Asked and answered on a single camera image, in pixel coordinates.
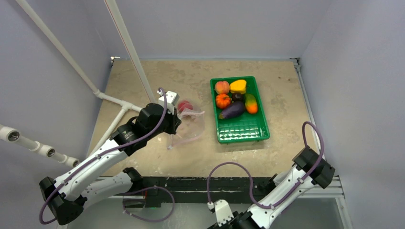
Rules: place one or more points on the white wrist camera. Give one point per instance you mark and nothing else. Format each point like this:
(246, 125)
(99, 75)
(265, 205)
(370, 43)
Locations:
(221, 209)
(171, 99)

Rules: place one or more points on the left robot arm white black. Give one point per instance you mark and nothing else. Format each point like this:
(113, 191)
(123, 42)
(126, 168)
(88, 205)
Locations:
(67, 196)

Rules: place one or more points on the purple toy eggplant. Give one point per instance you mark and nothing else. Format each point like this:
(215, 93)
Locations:
(234, 110)

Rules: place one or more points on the red toy tomato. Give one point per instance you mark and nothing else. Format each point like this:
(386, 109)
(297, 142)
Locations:
(184, 109)

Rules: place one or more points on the white pvc pipe frame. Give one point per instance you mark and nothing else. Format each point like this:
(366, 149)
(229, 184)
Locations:
(12, 135)

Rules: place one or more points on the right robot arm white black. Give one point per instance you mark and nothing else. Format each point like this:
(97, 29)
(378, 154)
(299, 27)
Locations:
(309, 170)

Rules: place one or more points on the green plastic tray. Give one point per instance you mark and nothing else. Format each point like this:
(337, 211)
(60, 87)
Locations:
(245, 128)

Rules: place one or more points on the toy peach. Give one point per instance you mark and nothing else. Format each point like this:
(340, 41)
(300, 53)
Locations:
(222, 87)

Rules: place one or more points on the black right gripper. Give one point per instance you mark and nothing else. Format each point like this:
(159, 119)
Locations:
(236, 222)

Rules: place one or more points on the clear pink zip top bag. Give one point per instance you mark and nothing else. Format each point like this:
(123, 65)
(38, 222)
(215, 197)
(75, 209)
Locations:
(191, 128)

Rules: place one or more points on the orange toy pumpkin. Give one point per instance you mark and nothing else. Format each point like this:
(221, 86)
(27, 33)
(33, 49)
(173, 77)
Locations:
(222, 101)

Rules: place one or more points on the yellow toy bell pepper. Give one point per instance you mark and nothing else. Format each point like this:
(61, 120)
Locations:
(238, 86)

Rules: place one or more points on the orange green toy mango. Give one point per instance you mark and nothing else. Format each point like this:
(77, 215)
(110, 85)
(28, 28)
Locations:
(251, 104)

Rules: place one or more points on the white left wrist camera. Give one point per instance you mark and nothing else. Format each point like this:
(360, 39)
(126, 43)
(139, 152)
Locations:
(171, 99)

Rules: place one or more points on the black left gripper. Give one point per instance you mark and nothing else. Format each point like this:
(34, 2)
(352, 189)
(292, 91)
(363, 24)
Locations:
(175, 121)

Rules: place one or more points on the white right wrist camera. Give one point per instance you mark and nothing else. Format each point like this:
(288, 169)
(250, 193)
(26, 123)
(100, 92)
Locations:
(221, 209)

